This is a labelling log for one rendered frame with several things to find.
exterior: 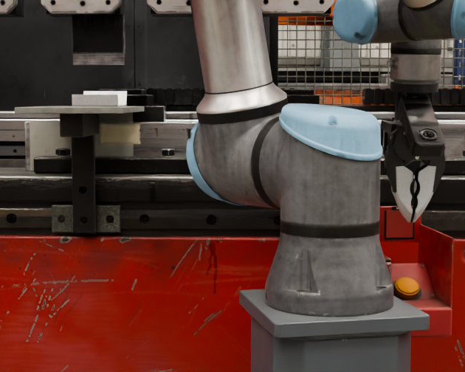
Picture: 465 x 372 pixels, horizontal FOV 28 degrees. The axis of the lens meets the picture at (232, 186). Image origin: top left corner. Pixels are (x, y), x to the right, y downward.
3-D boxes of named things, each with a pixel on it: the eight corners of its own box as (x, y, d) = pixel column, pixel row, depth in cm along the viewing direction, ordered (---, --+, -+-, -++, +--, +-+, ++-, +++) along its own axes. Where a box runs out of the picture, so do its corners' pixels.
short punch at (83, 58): (71, 64, 179) (71, 15, 178) (74, 65, 181) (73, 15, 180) (123, 64, 178) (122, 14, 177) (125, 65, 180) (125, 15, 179)
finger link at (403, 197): (401, 215, 147) (404, 158, 145) (413, 224, 141) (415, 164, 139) (382, 215, 146) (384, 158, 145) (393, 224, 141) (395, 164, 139)
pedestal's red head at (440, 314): (320, 340, 136) (322, 219, 134) (300, 315, 152) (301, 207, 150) (452, 336, 138) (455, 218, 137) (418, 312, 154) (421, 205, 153)
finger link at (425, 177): (421, 215, 147) (424, 158, 145) (432, 224, 141) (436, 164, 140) (401, 215, 147) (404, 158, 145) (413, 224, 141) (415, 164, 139)
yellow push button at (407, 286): (395, 303, 144) (398, 294, 142) (390, 286, 147) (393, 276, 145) (419, 303, 144) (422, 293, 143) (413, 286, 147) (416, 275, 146)
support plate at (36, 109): (14, 113, 153) (14, 107, 153) (51, 111, 179) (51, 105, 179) (122, 113, 152) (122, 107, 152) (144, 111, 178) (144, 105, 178)
